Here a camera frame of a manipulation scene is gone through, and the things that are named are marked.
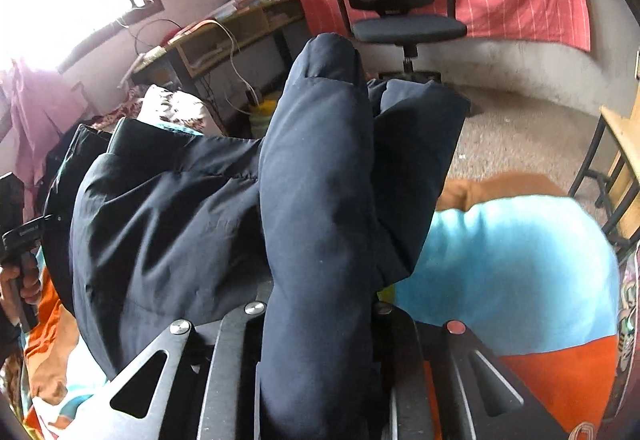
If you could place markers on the pink hanging garment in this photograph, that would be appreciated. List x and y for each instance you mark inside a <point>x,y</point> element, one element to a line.
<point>45,109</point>

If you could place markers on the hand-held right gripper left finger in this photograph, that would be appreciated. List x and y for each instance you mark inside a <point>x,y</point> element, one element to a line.
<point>235,345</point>

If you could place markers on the navy puffer jacket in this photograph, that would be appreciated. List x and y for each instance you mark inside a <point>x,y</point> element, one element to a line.
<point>310,200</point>

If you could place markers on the wooden table with black legs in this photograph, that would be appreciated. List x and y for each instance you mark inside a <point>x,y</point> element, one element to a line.
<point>620,129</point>

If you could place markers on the blue and orange blanket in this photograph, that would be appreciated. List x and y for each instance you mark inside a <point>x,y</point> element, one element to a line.
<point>510,270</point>

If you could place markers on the yellow bag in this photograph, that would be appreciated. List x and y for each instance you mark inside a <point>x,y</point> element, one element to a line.
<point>262,119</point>

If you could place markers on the wooden desk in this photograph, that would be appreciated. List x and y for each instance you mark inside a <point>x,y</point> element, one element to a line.
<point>235,27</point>

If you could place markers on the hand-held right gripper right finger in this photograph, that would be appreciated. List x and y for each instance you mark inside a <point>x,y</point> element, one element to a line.
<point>400,345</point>

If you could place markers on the printed bag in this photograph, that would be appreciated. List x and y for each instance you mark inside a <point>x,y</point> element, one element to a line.
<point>627,320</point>

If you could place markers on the person's left hand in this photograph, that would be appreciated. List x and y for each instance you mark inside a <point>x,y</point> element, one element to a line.
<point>31,282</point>

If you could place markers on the white floral pillow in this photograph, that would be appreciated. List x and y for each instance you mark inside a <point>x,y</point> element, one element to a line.
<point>170,107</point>

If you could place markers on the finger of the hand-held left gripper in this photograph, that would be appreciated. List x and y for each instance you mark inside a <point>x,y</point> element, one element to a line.
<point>27,231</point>

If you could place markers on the brown cushion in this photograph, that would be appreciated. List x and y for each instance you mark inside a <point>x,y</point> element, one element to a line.
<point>500,187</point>

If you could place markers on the black office chair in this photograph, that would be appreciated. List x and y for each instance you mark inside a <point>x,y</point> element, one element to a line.
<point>405,27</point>

